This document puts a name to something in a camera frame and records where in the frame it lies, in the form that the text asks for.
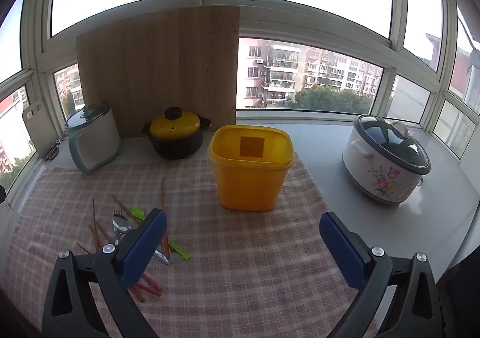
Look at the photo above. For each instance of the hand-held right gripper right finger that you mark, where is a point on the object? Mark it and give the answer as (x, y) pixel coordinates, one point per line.
(343, 248)

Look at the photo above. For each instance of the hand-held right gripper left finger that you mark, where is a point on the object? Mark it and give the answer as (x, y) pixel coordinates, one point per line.
(144, 244)

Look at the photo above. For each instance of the metal spoon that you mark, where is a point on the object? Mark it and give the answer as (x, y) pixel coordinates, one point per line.
(120, 226)

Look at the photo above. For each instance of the green plastic spoon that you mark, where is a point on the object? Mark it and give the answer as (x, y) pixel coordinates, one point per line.
(138, 213)

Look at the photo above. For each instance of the yellow plastic container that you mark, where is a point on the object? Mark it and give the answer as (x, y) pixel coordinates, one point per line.
(247, 180)

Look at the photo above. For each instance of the white floral rice cooker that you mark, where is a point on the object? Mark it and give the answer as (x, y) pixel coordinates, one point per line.
(378, 169)

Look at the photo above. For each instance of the pink checked cloth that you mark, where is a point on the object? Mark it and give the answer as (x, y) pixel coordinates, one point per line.
(243, 248)

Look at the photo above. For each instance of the white cooker with glass lid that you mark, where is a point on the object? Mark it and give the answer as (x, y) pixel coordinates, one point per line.
(97, 139)

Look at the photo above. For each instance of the black pot with yellow lid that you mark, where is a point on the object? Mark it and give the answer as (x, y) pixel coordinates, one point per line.
(174, 129)

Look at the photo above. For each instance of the black scissors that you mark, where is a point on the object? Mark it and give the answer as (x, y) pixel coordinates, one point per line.
(54, 150)

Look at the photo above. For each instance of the white cutting board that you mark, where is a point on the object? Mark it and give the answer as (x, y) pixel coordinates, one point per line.
(33, 128)

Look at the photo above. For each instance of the light wooden board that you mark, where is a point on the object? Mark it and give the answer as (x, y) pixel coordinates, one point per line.
(161, 71)

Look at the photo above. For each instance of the pink apartment building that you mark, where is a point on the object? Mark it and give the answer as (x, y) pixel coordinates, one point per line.
(277, 71)

